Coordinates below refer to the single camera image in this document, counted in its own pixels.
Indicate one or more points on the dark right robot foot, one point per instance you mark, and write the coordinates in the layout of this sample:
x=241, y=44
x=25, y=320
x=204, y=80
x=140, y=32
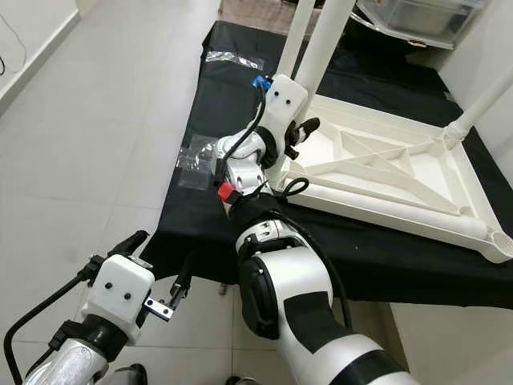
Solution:
x=240, y=381

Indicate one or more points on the white plastic table top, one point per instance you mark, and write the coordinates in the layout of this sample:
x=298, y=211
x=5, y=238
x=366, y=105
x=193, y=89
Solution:
x=385, y=160

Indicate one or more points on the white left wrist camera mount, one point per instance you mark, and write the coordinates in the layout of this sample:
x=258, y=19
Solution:
x=124, y=289

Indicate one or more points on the cross-shaped clear tape piece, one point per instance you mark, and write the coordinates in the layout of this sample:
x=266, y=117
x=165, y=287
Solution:
x=196, y=160

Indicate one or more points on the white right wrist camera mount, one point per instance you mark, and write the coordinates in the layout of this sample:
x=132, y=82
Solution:
x=287, y=100

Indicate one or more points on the dark robot foot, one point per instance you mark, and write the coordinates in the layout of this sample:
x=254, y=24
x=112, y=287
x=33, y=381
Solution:
x=240, y=381
x=128, y=375

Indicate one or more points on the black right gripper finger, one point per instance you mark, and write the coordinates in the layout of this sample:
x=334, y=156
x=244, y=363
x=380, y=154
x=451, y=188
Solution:
x=305, y=134

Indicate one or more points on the dark left robot foot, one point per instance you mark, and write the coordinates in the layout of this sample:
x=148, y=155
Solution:
x=128, y=375

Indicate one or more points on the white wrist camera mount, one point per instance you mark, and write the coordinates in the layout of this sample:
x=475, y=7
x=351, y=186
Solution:
x=287, y=100
x=124, y=289

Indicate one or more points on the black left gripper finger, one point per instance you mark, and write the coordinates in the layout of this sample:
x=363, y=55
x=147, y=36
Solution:
x=128, y=244
x=183, y=279

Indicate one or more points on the clear tape strip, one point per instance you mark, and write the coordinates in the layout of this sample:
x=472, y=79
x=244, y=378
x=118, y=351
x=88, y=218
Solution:
x=232, y=58

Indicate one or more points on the black tablecloth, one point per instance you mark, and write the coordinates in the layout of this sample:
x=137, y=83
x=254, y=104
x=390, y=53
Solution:
x=192, y=233

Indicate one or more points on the beige patterned bench cloth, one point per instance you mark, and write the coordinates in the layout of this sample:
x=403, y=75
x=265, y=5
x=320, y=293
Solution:
x=248, y=6

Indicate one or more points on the clear plastic storage box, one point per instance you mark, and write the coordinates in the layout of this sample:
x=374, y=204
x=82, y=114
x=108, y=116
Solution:
x=425, y=16

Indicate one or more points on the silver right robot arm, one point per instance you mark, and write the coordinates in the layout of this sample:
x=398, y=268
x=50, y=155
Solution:
x=296, y=289

